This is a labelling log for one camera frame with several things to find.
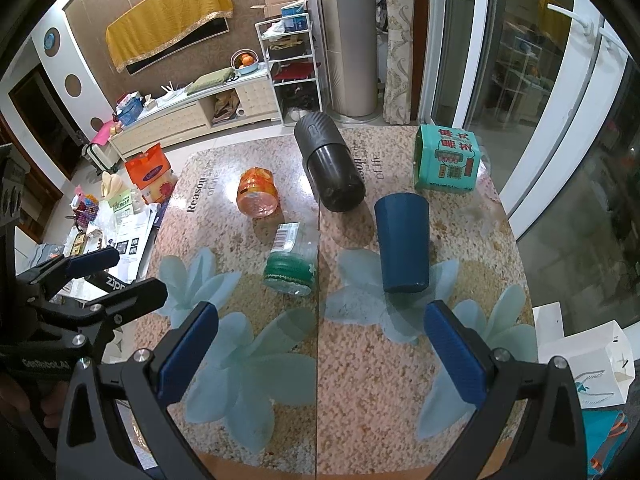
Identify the teal printed paper box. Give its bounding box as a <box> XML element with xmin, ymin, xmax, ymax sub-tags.
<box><xmin>412</xmin><ymin>125</ymin><xmax>482</xmax><ymax>193</ymax></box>

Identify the orange clear plastic cup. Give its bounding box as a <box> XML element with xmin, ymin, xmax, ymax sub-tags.
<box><xmin>236</xmin><ymin>167</ymin><xmax>279</xmax><ymax>219</ymax></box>

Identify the cream tv cabinet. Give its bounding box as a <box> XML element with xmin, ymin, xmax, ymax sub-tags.
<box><xmin>108</xmin><ymin>63</ymin><xmax>280</xmax><ymax>160</ymax></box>

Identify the grey standing air conditioner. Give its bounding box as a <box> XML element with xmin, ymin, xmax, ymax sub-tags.
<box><xmin>320</xmin><ymin>0</ymin><xmax>378</xmax><ymax>118</ymax></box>

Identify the white paper bag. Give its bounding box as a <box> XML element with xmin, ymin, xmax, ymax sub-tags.
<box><xmin>533</xmin><ymin>302</ymin><xmax>636</xmax><ymax>410</ymax></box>

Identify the black cylindrical tumbler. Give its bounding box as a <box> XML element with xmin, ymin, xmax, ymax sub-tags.
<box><xmin>294</xmin><ymin>112</ymin><xmax>366</xmax><ymax>212</ymax></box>

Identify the clear cut bottle cup green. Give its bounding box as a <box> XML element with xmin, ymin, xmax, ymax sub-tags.
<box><xmin>262</xmin><ymin>222</ymin><xmax>319</xmax><ymax>297</ymax></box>

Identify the dark blue plastic cup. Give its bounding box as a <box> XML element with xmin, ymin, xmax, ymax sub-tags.
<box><xmin>374</xmin><ymin>193</ymin><xmax>430</xmax><ymax>294</ymax></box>

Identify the orange snack bag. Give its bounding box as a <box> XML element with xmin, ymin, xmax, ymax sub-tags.
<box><xmin>125</xmin><ymin>143</ymin><xmax>178</xmax><ymax>204</ymax></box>

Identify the green cushion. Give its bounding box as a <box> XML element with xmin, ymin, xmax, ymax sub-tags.
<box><xmin>186</xmin><ymin>67</ymin><xmax>234</xmax><ymax>96</ymax></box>

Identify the person left hand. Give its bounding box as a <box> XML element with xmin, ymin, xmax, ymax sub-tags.
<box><xmin>0</xmin><ymin>378</ymin><xmax>68</xmax><ymax>429</ymax></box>

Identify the yellow cloth covered television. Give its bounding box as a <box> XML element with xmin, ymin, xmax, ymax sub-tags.
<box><xmin>105</xmin><ymin>0</ymin><xmax>233</xmax><ymax>73</ymax></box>

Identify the fruit bowl with oranges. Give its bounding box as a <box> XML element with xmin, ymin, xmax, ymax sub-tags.
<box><xmin>230</xmin><ymin>49</ymin><xmax>259</xmax><ymax>76</ymax></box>

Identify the patterned beige curtain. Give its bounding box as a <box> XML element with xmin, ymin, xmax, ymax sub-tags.
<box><xmin>383</xmin><ymin>0</ymin><xmax>414</xmax><ymax>125</ymax></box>

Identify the white metal shelf rack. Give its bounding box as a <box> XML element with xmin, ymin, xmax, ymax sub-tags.
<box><xmin>254</xmin><ymin>11</ymin><xmax>323</xmax><ymax>125</ymax></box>

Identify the cardboard box on shelf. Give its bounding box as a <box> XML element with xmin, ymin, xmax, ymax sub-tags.
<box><xmin>250</xmin><ymin>0</ymin><xmax>299</xmax><ymax>18</ymax></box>

